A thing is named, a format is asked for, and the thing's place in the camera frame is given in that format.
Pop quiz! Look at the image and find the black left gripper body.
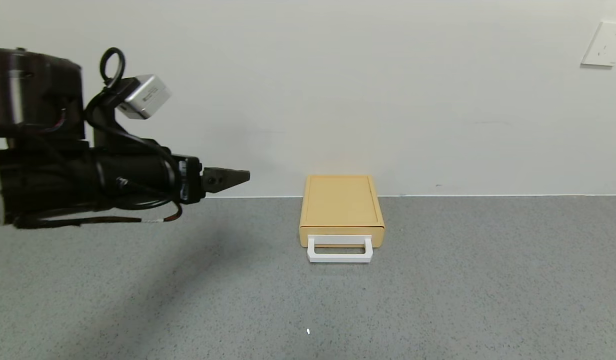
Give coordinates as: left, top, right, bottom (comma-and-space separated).
95, 148, 203, 206

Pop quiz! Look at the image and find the yellow drawer case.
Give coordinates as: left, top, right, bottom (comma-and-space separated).
299, 174, 386, 236

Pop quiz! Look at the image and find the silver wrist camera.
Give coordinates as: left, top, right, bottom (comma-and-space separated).
117, 75, 171, 120

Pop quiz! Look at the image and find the white wall outlet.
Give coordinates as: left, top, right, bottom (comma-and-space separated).
582, 20, 616, 67

